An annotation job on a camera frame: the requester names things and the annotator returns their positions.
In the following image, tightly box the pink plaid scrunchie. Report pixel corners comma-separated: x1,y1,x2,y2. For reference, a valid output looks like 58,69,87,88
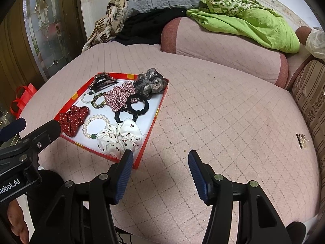
104,81,135,112

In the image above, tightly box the person's left hand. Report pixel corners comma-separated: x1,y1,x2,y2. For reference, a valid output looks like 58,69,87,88
7,199,29,244

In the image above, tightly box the green blanket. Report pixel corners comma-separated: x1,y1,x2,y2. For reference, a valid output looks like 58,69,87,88
186,0,300,54

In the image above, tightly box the crystal black hair clip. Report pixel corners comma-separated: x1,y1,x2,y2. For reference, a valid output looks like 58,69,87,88
296,133,310,149

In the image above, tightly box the grey organza scrunchie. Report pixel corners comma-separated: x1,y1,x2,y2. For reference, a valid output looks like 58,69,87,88
133,68,169,99

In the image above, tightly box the white pearl bracelet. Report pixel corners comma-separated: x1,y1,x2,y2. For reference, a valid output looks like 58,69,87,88
82,114,111,141

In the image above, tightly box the black garment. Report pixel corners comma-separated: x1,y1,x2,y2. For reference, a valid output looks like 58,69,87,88
114,8,186,46

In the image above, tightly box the pale green bead bracelet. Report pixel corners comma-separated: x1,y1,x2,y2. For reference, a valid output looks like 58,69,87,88
81,90,97,105

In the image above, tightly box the leaf print cloth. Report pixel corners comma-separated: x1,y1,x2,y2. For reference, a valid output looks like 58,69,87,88
81,0,128,53

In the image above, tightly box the rhinestone butterfly hair clip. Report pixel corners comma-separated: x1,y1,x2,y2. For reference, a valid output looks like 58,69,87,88
88,72,118,93

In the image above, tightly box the stained glass wooden door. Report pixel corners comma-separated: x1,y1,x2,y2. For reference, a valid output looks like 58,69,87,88
1,0,86,110

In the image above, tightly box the red polka dot scrunchie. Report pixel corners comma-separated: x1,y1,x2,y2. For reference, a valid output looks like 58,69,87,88
58,105,90,137

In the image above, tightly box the red gift bag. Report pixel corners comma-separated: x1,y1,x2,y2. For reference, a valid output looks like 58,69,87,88
10,83,37,119

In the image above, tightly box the striped floral cushion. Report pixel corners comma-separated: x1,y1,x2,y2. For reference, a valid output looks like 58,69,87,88
292,60,324,211

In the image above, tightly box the black scrunchie hair tie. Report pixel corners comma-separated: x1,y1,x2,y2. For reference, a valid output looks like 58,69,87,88
126,94,150,115

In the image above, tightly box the gold leopard hair tie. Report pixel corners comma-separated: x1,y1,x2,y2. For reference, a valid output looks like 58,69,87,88
90,91,109,109

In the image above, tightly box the red white tray box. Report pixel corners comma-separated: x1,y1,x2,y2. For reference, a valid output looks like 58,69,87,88
54,73,166,169

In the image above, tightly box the white cherry print scrunchie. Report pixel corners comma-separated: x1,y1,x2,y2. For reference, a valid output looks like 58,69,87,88
96,118,142,159

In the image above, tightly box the pink bolster pillow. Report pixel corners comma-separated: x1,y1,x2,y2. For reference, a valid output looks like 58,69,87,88
160,17,289,88

